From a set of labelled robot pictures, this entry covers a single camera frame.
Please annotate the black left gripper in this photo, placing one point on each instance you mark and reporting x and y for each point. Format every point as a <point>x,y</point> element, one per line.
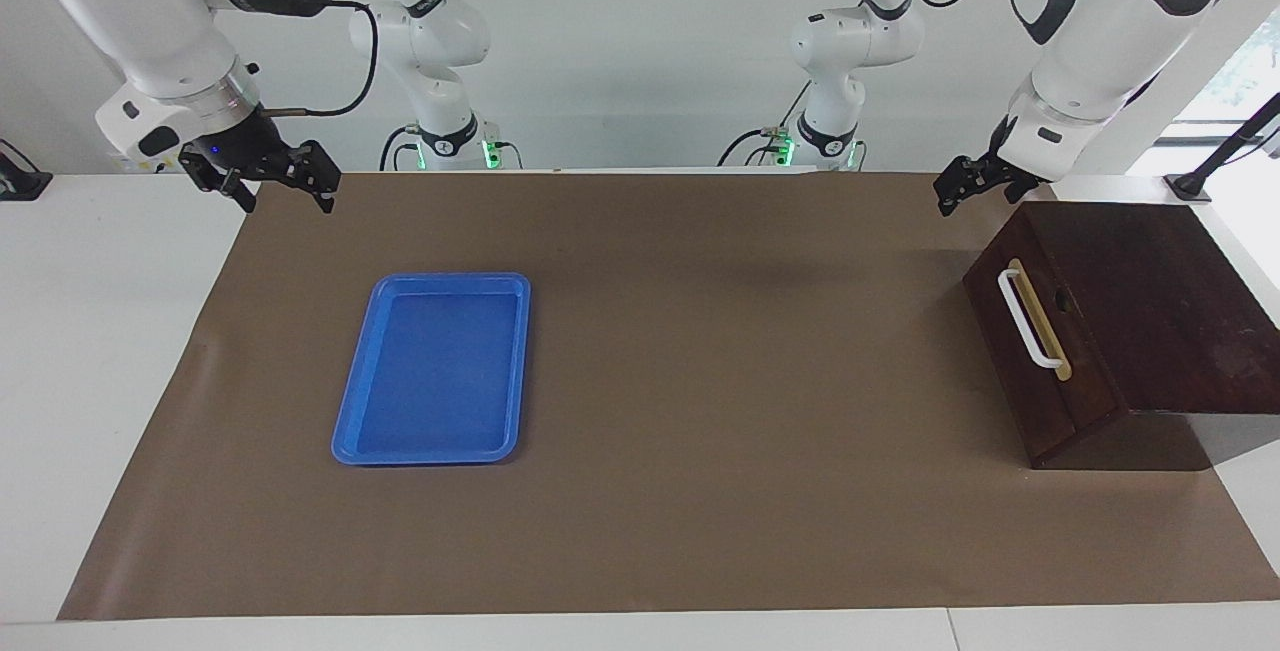
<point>1012,179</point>

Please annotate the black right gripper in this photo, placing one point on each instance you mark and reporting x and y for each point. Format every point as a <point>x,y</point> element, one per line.
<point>245,146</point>

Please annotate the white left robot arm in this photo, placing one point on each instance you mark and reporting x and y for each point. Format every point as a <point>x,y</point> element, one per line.
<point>1090,21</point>

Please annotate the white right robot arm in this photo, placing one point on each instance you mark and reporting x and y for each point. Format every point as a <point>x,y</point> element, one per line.
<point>150,21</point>

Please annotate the dark wooden drawer cabinet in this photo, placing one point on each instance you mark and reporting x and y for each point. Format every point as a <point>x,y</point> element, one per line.
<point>1180,311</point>

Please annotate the blue plastic tray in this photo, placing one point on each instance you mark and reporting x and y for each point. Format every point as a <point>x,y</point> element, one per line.
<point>435,371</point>

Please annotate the brown table mat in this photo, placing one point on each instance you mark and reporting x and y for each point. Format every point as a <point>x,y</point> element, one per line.
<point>700,491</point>

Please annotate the white wall socket box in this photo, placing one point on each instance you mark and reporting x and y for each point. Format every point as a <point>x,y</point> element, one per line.
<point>150,163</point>

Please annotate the black clamp mount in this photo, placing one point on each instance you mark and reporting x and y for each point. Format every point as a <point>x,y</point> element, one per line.
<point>20,181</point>

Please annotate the black camera stand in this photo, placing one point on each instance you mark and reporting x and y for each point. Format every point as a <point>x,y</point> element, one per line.
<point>1230,141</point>

